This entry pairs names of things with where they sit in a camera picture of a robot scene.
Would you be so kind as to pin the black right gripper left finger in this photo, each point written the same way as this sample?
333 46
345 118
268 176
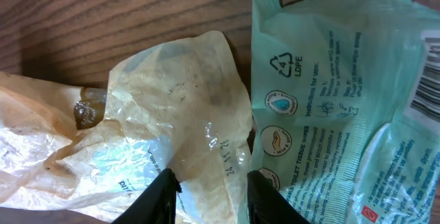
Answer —
157 204

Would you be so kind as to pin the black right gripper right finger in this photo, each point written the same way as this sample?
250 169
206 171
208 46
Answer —
266 205

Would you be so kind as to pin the beige plastic pouch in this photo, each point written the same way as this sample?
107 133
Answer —
179 105

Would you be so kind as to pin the teal wipes packet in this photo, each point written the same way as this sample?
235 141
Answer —
345 96

